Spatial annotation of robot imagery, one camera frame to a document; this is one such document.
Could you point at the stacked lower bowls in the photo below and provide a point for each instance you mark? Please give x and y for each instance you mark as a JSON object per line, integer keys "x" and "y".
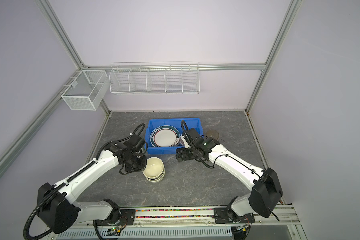
{"x": 155, "y": 170}

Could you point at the purple top bowl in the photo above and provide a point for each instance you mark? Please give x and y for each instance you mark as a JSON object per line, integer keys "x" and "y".
{"x": 180, "y": 141}

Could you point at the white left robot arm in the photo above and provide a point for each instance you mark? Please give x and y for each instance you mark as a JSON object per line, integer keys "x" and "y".
{"x": 58, "y": 206}

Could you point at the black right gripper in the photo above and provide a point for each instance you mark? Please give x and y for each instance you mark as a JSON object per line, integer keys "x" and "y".
{"x": 180, "y": 153}

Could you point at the green rimmed white plate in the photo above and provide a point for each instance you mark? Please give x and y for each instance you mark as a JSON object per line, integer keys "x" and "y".
{"x": 165, "y": 136}

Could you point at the small white mesh basket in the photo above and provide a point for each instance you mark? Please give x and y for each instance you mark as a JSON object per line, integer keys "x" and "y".
{"x": 87, "y": 90}

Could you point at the long white wire basket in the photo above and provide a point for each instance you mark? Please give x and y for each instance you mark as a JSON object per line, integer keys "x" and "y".
{"x": 155, "y": 78}

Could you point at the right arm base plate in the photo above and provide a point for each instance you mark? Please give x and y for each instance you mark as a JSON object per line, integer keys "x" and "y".
{"x": 228, "y": 216}

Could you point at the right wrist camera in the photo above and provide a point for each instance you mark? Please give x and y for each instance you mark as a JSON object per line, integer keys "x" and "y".
{"x": 191, "y": 136}

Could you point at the aluminium mounting rail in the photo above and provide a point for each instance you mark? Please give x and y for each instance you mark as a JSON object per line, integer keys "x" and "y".
{"x": 183, "y": 222}

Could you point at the blue plastic bin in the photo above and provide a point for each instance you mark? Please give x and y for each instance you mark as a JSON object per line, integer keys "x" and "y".
{"x": 154, "y": 123}

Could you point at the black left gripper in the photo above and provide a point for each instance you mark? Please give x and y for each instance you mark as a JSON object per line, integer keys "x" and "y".
{"x": 141, "y": 167}

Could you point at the amber glass cup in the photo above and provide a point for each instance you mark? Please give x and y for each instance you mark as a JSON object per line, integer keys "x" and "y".
{"x": 213, "y": 134}

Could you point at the green glass cup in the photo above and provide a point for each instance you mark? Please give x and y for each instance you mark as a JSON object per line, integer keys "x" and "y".
{"x": 144, "y": 148}

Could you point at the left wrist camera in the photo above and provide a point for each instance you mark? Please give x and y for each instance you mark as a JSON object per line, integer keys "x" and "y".
{"x": 136, "y": 142}

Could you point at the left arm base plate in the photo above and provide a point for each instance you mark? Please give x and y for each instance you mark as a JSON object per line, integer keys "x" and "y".
{"x": 123, "y": 217}

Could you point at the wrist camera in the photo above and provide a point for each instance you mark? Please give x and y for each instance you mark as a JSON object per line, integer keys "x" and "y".
{"x": 191, "y": 136}
{"x": 136, "y": 142}

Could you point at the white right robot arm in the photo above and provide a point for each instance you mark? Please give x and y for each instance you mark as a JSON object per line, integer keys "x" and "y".
{"x": 264, "y": 185}

